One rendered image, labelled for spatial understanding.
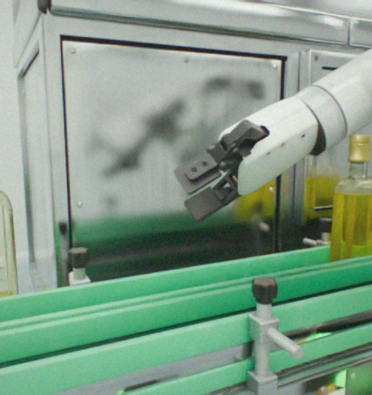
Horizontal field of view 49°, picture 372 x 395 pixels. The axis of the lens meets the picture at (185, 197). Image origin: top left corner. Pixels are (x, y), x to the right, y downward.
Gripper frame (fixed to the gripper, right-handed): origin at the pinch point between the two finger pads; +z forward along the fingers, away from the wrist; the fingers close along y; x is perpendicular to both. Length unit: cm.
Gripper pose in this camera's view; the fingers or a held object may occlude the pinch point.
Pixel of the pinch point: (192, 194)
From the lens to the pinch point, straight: 46.2
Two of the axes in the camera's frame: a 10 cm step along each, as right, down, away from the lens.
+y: -1.1, -3.6, -9.3
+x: 5.2, 7.7, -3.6
